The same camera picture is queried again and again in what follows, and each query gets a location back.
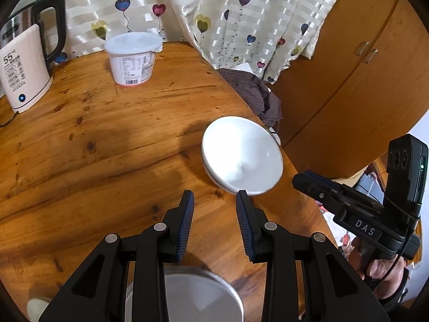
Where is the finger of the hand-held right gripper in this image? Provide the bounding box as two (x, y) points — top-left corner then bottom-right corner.
(291, 173), (356, 221)
(302, 171), (385, 211)

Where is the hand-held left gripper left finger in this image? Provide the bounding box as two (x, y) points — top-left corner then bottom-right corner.
(38, 189), (195, 322)

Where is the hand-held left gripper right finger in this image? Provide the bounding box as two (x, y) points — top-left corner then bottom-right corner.
(235, 189), (383, 322)

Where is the steel bowl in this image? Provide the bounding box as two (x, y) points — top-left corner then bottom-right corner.
(125, 264), (245, 322)

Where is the plain white bowl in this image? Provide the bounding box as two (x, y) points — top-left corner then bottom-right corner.
(201, 116), (284, 196)

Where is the person's right hand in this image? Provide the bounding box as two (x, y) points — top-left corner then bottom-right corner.
(348, 236), (409, 291)

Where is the wooden cabinet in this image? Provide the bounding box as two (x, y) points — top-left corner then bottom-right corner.
(268, 0), (429, 179)

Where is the dark checked cloth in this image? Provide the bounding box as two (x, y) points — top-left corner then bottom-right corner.
(218, 68), (283, 130)

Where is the white plastic tub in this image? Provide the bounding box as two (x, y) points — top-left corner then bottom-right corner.
(104, 32), (164, 88)

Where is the heart print curtain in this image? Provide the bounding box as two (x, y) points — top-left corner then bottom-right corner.
(34, 0), (346, 85)

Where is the white electric kettle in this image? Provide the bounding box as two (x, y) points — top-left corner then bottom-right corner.
(0, 0), (66, 114)

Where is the black kettle cable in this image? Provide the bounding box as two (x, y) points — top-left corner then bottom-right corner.
(0, 109), (18, 129)

